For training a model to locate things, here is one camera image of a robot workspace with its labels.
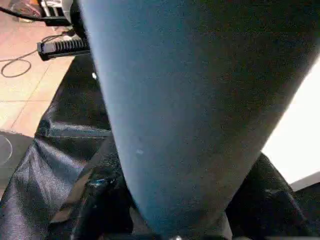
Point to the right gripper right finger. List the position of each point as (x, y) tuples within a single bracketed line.
[(272, 205)]

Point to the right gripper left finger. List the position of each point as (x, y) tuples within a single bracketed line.
[(95, 200)]

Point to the white plastic table top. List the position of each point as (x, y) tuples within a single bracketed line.
[(300, 130)]

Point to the white plastic table leg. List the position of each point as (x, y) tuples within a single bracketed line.
[(200, 100)]

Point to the black work mat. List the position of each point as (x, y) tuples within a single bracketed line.
[(60, 130)]

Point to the black flat floor base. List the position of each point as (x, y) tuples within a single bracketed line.
[(65, 47)]

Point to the small white stool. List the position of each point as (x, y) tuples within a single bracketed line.
[(57, 7)]

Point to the clear plastic bag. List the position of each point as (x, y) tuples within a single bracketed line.
[(25, 6)]

